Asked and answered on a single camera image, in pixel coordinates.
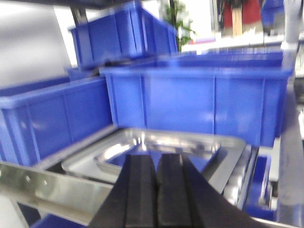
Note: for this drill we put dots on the blue bin upper right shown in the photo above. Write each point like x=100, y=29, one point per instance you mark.
x=128, y=31

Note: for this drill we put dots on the blue bin below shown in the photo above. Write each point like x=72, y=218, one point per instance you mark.
x=52, y=221
x=258, y=203

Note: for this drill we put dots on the green potted plant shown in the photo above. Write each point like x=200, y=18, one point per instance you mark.
x=175, y=11

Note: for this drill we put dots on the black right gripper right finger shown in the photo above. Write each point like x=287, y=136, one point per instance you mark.
x=187, y=200

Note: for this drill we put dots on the blue bin upper left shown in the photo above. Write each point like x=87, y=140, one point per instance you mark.
x=41, y=118

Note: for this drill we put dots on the grey shelf upright post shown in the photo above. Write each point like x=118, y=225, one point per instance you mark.
x=290, y=208

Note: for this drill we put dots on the steel shelf front rail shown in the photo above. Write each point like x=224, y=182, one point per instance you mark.
x=68, y=197

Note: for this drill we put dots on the blue bin below right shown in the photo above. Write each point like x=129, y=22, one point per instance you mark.
x=258, y=203

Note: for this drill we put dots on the large blue bin behind tray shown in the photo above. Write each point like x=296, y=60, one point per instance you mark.
x=218, y=94

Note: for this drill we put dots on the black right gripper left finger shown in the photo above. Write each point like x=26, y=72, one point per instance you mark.
x=132, y=201

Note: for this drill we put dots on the blue bin below left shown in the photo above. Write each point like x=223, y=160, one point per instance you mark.
x=52, y=221

